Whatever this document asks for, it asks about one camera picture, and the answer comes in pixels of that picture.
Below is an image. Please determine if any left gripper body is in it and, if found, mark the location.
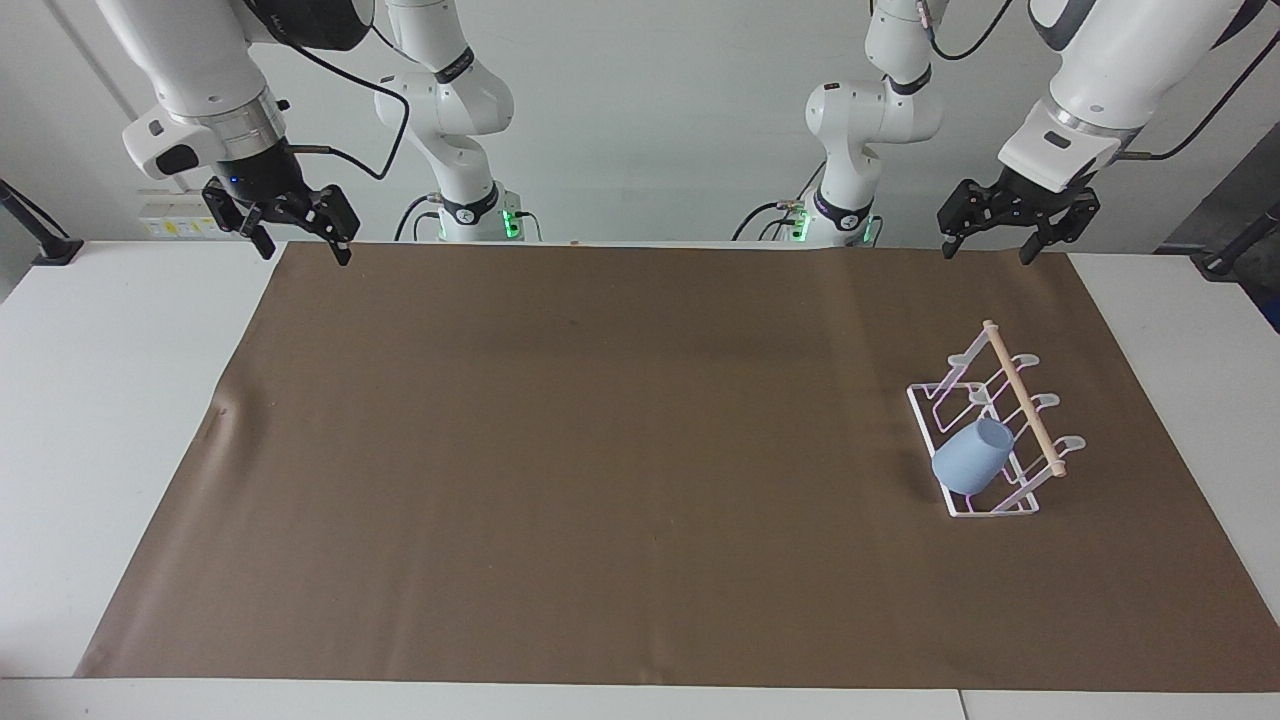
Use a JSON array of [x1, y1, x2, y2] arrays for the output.
[[994, 166, 1078, 214]]

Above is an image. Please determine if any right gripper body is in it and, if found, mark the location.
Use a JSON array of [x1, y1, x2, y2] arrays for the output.
[[215, 140, 321, 217]]

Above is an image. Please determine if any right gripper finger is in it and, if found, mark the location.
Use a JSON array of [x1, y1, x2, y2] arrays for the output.
[[202, 177, 278, 262], [299, 184, 362, 268]]

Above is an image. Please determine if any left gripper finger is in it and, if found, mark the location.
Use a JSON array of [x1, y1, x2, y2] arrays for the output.
[[1018, 191, 1102, 267], [937, 179, 1012, 260]]

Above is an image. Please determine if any light blue cup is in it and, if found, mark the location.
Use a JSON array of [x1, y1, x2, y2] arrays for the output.
[[931, 417, 1017, 497]]

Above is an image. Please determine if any black stand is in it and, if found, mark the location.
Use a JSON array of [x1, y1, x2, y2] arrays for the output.
[[1198, 198, 1280, 283], [0, 178, 85, 268]]

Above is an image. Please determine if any white wall socket strip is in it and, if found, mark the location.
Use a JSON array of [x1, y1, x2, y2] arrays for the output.
[[138, 190, 246, 240]]

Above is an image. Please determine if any black cable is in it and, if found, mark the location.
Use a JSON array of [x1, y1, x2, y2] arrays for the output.
[[926, 0, 1015, 62], [393, 194, 443, 243], [285, 25, 412, 183], [731, 160, 827, 243], [1113, 30, 1280, 162]]

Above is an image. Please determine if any white wire cup holder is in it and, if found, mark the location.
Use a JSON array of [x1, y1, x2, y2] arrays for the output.
[[906, 319, 1088, 519]]

